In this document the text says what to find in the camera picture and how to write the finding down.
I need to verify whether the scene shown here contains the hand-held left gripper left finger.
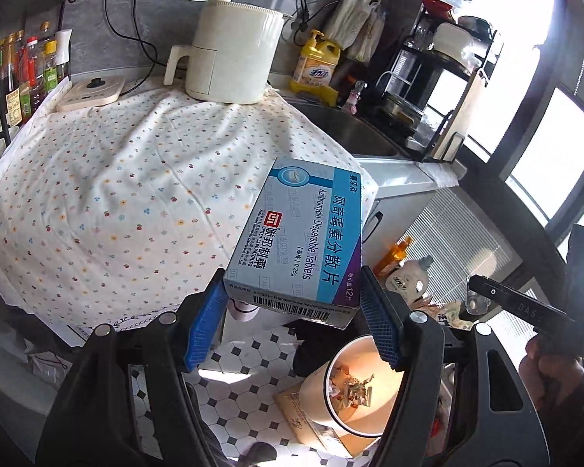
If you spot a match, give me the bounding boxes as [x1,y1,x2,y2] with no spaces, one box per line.
[36,279,229,467]

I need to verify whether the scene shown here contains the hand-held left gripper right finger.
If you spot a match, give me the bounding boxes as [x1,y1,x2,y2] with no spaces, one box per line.
[359,265,548,467]

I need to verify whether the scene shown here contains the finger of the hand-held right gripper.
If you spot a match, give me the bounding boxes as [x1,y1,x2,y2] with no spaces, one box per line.
[468,275,584,351]

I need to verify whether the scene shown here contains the round beige trash bin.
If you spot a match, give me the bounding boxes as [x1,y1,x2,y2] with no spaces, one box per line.
[299,335,419,441]

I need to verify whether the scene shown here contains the blue medicine box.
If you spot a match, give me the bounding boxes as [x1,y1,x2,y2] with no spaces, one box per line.
[222,156,375,330]

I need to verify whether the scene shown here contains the person's right hand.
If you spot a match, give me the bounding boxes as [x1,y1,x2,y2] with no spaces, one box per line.
[518,335,584,414]

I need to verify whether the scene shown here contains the white detergent jug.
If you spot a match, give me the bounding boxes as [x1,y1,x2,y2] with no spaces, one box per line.
[385,255,435,305]

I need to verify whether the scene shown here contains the orange liquid bottle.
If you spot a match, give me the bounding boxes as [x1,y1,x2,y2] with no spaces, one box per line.
[374,236,413,280]

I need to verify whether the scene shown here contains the crumpled wrappers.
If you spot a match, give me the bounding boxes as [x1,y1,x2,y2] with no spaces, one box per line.
[328,365,375,412]

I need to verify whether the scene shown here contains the window blind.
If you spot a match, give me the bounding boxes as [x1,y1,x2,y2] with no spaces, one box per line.
[370,187,521,312]

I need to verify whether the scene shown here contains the flat cardboard piece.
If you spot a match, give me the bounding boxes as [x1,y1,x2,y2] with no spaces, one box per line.
[273,379,380,458]

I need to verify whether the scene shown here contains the white kitchen cabinet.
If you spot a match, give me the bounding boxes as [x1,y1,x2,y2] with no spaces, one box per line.
[355,156,463,254]

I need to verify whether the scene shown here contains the floral print tablecloth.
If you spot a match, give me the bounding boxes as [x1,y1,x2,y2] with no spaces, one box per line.
[0,78,375,346]

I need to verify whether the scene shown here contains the steel kitchen sink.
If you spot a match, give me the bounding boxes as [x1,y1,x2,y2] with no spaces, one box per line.
[292,102,412,159]

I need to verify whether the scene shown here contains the wooden cutting board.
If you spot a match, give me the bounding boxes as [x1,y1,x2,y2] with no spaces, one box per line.
[431,68,490,161]

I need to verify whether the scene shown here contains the small pink bottle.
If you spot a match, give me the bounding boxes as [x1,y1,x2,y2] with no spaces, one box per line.
[341,80,367,115]

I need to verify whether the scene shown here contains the black dish rack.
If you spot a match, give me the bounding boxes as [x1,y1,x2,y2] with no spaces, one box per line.
[370,2,487,161]

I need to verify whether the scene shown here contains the yellow dish soap bottle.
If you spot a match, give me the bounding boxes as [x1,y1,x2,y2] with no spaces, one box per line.
[289,29,342,107]

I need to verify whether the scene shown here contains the flat beige appliance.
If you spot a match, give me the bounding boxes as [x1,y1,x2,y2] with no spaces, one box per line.
[56,78,126,112]

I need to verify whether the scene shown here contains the white pot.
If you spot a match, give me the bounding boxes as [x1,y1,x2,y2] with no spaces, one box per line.
[433,22,473,56]

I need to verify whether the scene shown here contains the white air fryer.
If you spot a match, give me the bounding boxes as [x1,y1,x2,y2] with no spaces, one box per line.
[164,0,285,105]

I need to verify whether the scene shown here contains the hanging plastic bags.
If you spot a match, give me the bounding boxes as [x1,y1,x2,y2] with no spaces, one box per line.
[324,0,387,61]

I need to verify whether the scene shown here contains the row of condiment bottles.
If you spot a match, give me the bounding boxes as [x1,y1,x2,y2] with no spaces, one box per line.
[0,22,74,156]

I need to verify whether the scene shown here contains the black cabinet handle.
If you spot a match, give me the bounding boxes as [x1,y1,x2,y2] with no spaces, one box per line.
[362,211,384,243]

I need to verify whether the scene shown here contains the black power cable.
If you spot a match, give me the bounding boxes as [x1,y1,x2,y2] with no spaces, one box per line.
[102,0,159,95]

